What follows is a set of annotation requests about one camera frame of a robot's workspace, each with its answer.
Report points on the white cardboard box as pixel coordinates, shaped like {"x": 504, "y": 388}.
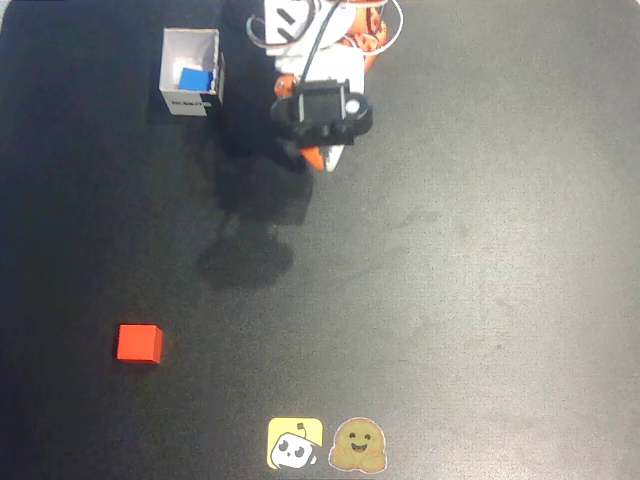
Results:
{"x": 187, "y": 105}

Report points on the black gripper-mounted camera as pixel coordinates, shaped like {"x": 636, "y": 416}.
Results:
{"x": 320, "y": 107}

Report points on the hugging face emoji sticker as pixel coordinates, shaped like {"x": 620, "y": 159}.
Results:
{"x": 357, "y": 445}

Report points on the blue cube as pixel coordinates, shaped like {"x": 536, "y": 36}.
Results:
{"x": 196, "y": 80}

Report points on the red cube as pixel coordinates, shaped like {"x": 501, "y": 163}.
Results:
{"x": 137, "y": 342}

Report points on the yellow robot mascot sticker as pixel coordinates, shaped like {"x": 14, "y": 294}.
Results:
{"x": 295, "y": 442}

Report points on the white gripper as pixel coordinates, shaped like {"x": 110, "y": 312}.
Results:
{"x": 324, "y": 156}

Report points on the orange and white robot arm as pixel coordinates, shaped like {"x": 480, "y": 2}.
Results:
{"x": 272, "y": 20}

